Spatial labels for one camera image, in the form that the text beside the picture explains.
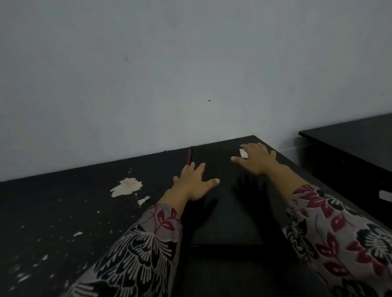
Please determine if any person's left hand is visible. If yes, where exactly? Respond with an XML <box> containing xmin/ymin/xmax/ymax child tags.
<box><xmin>161</xmin><ymin>162</ymin><xmax>220</xmax><ymax>211</ymax></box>

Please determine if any person's right hand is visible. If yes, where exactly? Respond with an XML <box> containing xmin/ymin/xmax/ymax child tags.
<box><xmin>230</xmin><ymin>143</ymin><xmax>287</xmax><ymax>176</ymax></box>

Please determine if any person's left forearm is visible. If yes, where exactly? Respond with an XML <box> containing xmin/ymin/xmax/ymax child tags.
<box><xmin>60</xmin><ymin>196</ymin><xmax>185</xmax><ymax>297</ymax></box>

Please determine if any person's right forearm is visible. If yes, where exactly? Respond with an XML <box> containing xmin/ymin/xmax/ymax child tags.
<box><xmin>269</xmin><ymin>165</ymin><xmax>392</xmax><ymax>297</ymax></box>

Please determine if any black flat laptop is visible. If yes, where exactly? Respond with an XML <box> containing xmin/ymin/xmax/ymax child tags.
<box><xmin>188</xmin><ymin>141</ymin><xmax>276</xmax><ymax>249</ymax></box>

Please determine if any black side table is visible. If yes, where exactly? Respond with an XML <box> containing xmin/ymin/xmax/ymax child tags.
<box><xmin>298</xmin><ymin>113</ymin><xmax>392</xmax><ymax>231</ymax></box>

